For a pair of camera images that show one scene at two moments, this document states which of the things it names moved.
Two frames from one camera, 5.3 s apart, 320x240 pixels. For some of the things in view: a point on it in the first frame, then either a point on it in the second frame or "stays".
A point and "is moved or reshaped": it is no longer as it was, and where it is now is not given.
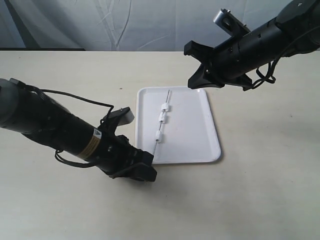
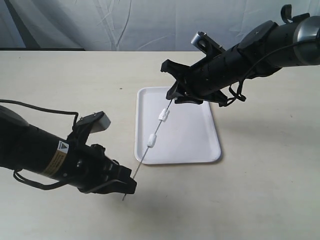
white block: x=162 y=117 is moved or reshaped
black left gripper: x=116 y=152 → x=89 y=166
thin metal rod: x=161 y=124 → x=147 y=148
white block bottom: x=158 y=136 → x=151 y=141
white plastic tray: x=176 y=124 stays
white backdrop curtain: x=121 y=25 stays
